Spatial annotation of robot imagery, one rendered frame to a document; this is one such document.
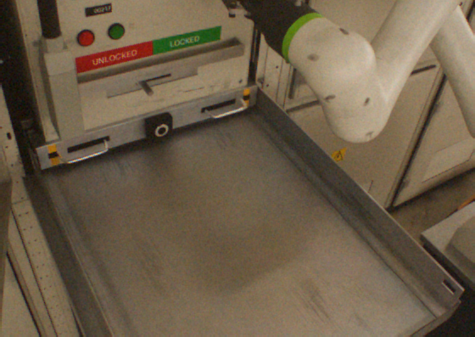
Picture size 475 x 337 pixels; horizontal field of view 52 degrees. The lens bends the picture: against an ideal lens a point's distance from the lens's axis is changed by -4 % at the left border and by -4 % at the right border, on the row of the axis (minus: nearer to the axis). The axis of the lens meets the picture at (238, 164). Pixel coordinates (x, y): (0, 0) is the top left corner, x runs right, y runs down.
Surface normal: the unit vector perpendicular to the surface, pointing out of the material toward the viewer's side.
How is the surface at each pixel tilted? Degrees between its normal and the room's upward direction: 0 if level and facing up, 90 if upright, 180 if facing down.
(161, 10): 90
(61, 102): 90
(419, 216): 0
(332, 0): 90
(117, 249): 0
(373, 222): 90
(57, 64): 61
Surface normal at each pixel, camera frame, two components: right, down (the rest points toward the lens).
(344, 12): 0.51, 0.61
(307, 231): 0.08, -0.73
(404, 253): -0.85, 0.30
